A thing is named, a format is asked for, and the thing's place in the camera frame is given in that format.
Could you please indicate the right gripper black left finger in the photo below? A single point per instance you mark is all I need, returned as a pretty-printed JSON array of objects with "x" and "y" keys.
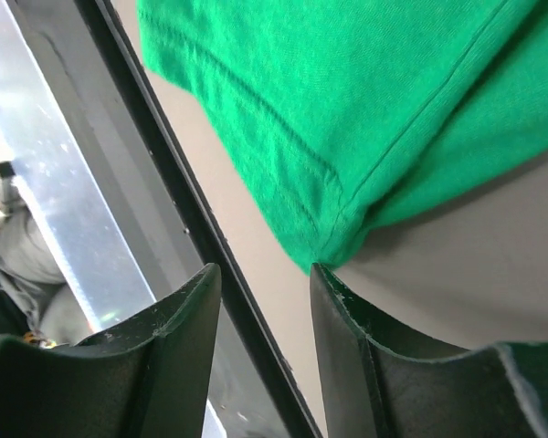
[{"x": 147, "y": 376}]

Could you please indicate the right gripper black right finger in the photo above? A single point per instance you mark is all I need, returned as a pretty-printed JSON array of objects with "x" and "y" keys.
[{"x": 381, "y": 378}]

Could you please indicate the green t-shirt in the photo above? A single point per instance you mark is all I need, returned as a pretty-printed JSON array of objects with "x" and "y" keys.
[{"x": 342, "y": 117}]

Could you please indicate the grey t-shirt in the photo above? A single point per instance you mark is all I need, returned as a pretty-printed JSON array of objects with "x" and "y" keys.
[{"x": 30, "y": 275}]

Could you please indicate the clear plastic storage bin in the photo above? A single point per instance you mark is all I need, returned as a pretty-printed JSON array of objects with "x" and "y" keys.
[{"x": 42, "y": 137}]

